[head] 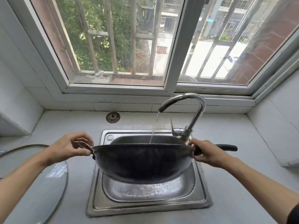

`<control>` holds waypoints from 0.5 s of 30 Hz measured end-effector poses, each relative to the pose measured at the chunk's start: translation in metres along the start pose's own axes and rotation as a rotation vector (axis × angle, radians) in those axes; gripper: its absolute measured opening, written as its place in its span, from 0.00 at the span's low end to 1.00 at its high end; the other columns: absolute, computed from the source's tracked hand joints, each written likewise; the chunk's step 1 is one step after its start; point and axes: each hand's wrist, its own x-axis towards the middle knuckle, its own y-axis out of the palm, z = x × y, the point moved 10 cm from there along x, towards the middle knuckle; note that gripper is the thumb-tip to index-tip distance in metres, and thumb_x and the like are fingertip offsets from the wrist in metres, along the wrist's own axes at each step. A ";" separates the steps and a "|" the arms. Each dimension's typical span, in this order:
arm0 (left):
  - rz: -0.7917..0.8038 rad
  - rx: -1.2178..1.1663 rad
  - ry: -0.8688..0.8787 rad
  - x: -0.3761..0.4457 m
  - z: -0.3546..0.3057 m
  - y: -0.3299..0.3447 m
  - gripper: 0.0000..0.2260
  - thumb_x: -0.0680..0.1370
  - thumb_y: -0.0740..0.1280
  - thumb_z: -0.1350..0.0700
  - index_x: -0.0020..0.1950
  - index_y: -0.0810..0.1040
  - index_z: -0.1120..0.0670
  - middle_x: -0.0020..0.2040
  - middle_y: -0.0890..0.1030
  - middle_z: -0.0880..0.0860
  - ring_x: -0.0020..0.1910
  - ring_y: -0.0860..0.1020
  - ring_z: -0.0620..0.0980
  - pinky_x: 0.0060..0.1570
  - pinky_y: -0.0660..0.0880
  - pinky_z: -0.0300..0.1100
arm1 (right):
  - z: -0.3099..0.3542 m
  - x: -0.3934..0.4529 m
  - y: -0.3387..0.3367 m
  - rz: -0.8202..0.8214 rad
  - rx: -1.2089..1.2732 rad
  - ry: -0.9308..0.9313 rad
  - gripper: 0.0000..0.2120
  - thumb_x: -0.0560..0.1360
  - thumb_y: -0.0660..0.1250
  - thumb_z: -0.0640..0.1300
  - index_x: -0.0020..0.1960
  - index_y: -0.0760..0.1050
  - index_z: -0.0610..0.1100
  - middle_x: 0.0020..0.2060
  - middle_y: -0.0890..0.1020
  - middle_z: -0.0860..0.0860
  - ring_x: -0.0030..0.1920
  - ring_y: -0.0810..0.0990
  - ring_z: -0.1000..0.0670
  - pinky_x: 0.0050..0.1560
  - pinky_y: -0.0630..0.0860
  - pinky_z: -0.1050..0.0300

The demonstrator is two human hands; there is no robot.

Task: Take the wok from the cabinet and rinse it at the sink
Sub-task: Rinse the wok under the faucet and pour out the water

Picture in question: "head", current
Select person's left hand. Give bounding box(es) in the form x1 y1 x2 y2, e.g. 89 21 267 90
43 132 94 167

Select person's right hand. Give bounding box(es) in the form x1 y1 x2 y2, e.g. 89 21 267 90
187 138 235 170

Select chrome faucet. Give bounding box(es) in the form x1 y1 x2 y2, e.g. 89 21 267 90
158 92 207 142

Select black wok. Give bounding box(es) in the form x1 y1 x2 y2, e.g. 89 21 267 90
78 141 238 185

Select person's right forearm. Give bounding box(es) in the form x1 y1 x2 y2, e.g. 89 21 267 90
223 157 299 224

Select person's left forearm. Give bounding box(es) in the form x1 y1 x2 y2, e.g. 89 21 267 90
0 152 51 223

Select glass pot lid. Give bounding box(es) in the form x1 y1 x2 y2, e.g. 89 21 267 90
0 144 69 224

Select round metal sink strainer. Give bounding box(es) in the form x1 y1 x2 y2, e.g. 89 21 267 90
106 112 121 124

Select stainless steel sink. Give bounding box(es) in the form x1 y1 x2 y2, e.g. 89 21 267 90
86 129 213 218

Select white work glove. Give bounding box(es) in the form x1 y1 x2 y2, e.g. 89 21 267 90
86 70 112 83

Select black shirt sleeve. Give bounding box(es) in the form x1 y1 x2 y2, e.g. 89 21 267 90
287 203 299 224

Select white framed window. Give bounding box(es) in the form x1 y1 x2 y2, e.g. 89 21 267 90
4 0 299 103

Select window security bars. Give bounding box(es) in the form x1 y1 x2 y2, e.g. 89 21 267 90
74 0 264 80

